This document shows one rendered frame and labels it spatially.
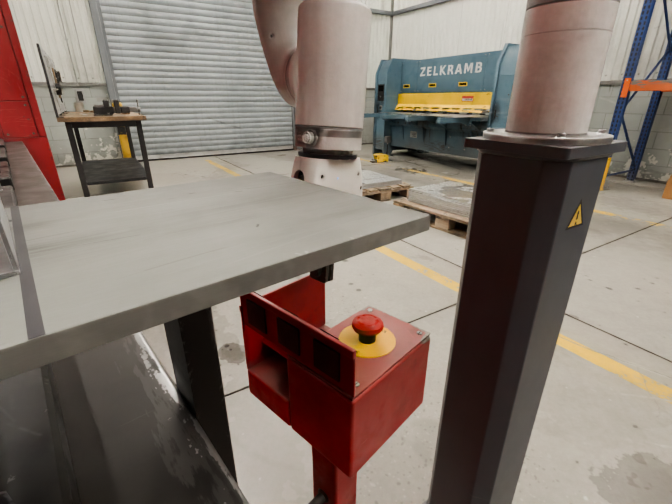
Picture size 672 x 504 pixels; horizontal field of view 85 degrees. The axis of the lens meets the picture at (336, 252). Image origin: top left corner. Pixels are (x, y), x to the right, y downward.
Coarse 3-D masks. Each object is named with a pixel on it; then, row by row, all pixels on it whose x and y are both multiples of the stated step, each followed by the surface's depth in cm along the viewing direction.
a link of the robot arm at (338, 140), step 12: (300, 132) 44; (312, 132) 43; (324, 132) 42; (336, 132) 42; (348, 132) 43; (360, 132) 44; (300, 144) 45; (312, 144) 43; (324, 144) 42; (336, 144) 42; (348, 144) 43; (360, 144) 45
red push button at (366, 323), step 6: (354, 318) 46; (360, 318) 46; (366, 318) 46; (372, 318) 46; (378, 318) 46; (354, 324) 45; (360, 324) 45; (366, 324) 45; (372, 324) 45; (378, 324) 45; (354, 330) 45; (360, 330) 44; (366, 330) 44; (372, 330) 44; (378, 330) 44; (360, 336) 46; (366, 336) 45; (372, 336) 45; (366, 342) 46; (372, 342) 46
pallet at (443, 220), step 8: (400, 200) 359; (408, 208) 355; (416, 208) 338; (424, 208) 333; (432, 208) 333; (440, 216) 317; (448, 216) 311; (456, 216) 310; (432, 224) 329; (440, 224) 319; (448, 224) 313; (448, 232) 314; (456, 232) 310; (464, 232) 310
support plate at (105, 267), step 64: (128, 192) 26; (192, 192) 26; (256, 192) 26; (320, 192) 26; (64, 256) 16; (128, 256) 16; (192, 256) 16; (256, 256) 16; (320, 256) 17; (0, 320) 11; (64, 320) 11; (128, 320) 12
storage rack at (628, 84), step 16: (640, 16) 399; (640, 32) 402; (640, 48) 406; (656, 64) 449; (624, 80) 423; (640, 80) 412; (656, 80) 400; (624, 96) 425; (656, 96) 471; (624, 128) 453; (640, 144) 495; (640, 160) 501
